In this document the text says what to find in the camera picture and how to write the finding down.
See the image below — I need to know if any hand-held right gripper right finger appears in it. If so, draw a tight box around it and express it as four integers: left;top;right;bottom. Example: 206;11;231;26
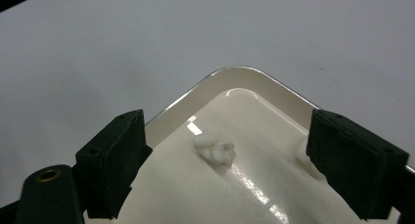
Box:
305;108;410;221

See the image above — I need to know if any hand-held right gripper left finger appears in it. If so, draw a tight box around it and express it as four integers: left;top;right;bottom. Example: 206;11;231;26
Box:
75;109;154;220

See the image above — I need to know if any small white lump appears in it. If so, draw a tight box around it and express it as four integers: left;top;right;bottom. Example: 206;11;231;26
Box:
193;129;237;166

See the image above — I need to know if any square white tray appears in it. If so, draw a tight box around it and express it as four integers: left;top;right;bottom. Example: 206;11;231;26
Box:
82;66;415;224

